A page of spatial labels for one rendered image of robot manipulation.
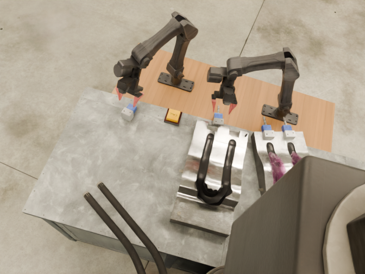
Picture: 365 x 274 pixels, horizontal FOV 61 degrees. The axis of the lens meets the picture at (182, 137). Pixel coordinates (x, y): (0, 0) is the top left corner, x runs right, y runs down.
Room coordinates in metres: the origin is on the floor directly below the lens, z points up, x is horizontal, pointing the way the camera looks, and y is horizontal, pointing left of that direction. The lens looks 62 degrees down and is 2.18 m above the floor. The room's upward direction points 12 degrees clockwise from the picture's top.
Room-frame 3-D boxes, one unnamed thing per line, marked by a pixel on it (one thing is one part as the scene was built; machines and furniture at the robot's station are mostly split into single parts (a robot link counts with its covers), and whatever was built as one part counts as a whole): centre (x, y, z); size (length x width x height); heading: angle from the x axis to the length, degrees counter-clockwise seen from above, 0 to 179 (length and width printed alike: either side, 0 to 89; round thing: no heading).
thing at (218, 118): (0.90, -0.16, 0.83); 0.13 x 0.05 x 0.05; 5
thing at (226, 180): (0.57, -0.18, 0.92); 0.35 x 0.16 x 0.09; 176
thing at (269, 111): (1.00, -0.50, 0.84); 0.20 x 0.07 x 0.08; 83
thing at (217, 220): (0.56, -0.17, 0.87); 0.50 x 0.26 x 0.14; 176
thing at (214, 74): (0.94, -0.12, 1.11); 0.12 x 0.09 x 0.12; 99
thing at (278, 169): (0.62, -0.52, 0.90); 0.26 x 0.18 x 0.08; 13
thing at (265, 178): (0.61, -0.53, 0.86); 0.50 x 0.26 x 0.11; 13
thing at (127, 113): (0.84, 0.28, 0.83); 0.13 x 0.05 x 0.05; 164
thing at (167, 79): (1.08, 0.10, 0.84); 0.20 x 0.07 x 0.08; 83
